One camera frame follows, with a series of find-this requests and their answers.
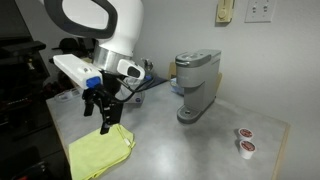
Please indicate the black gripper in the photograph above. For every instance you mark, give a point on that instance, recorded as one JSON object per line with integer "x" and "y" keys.
{"x": 104, "y": 96}

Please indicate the yellow-green microfiber towel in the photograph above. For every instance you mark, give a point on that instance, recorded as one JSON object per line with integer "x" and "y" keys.
{"x": 93, "y": 154}

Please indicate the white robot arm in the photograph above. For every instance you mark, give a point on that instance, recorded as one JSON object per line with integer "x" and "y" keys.
{"x": 115, "y": 26}

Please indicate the grey tissue box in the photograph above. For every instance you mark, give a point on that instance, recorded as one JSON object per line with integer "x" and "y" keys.
{"x": 137, "y": 98}

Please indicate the dark blue cloth mat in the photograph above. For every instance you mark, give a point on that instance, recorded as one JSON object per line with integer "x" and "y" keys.
{"x": 155, "y": 82}

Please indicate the grey pod coffee maker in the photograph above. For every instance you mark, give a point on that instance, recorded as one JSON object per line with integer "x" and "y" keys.
{"x": 196, "y": 102}

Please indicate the coffee pod far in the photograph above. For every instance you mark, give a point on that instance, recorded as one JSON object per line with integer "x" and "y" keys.
{"x": 245, "y": 134}

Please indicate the coffee pod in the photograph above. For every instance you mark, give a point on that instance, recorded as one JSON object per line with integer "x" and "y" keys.
{"x": 246, "y": 149}
{"x": 245, "y": 134}

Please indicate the coffee pod near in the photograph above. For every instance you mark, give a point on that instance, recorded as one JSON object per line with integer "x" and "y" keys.
{"x": 246, "y": 149}

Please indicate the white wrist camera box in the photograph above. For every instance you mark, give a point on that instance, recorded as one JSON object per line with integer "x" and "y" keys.
{"x": 84, "y": 74}

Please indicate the beige wall thermostat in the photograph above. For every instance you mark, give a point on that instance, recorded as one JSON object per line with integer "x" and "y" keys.
{"x": 224, "y": 13}

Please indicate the white wall switch plate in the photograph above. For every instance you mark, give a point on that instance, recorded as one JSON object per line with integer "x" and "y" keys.
{"x": 260, "y": 11}

